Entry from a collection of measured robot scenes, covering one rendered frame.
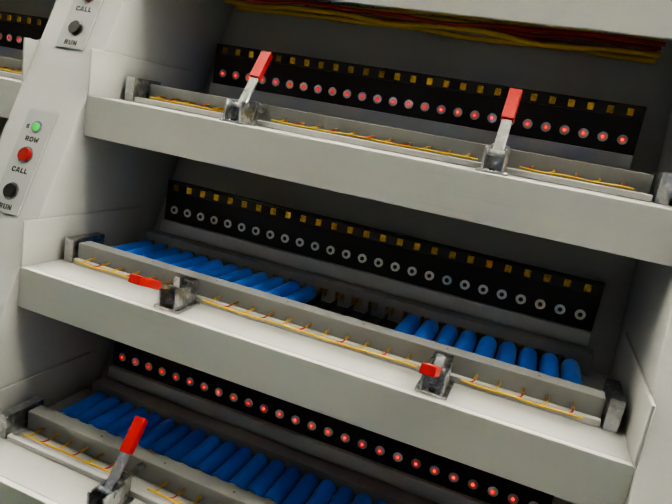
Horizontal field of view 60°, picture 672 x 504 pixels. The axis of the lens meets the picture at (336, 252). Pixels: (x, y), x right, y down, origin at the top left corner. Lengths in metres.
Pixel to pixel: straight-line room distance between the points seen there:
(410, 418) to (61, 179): 0.45
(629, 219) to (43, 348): 0.63
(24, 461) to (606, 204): 0.61
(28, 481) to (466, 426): 0.43
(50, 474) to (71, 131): 0.36
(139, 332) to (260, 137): 0.23
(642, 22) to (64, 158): 0.59
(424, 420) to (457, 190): 0.20
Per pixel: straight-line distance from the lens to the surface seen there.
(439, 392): 0.51
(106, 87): 0.74
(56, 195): 0.72
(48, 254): 0.72
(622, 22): 0.62
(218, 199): 0.76
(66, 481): 0.68
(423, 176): 0.54
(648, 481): 0.51
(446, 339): 0.59
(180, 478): 0.65
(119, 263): 0.69
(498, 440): 0.51
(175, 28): 0.84
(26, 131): 0.76
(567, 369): 0.61
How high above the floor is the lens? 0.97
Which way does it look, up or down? 8 degrees up
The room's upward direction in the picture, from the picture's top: 17 degrees clockwise
